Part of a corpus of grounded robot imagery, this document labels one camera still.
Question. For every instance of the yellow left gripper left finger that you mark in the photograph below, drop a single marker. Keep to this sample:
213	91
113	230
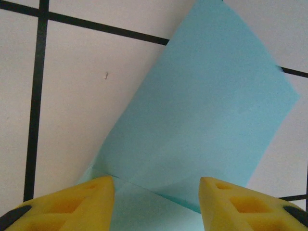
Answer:
72	209

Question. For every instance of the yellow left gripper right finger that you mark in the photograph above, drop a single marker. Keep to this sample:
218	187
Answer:
245	209

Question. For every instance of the light blue cloth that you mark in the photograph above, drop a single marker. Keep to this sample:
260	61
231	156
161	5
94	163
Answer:
197	108

